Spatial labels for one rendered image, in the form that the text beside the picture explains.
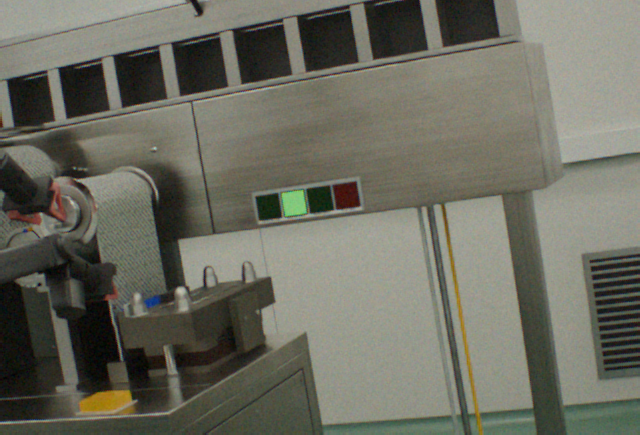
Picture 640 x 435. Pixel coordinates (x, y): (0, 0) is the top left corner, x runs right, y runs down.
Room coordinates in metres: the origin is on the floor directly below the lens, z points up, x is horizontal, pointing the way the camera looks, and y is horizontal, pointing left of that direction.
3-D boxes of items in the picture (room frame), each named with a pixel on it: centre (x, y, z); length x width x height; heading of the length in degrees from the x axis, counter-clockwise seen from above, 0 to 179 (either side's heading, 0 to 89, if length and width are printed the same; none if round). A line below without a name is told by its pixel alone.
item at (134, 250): (2.42, 0.41, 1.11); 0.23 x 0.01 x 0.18; 159
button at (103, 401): (2.05, 0.44, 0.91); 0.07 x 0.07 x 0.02; 69
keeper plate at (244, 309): (2.39, 0.19, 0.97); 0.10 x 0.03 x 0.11; 159
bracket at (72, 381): (2.30, 0.56, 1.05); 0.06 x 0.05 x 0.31; 159
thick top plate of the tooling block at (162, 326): (2.41, 0.28, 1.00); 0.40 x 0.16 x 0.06; 159
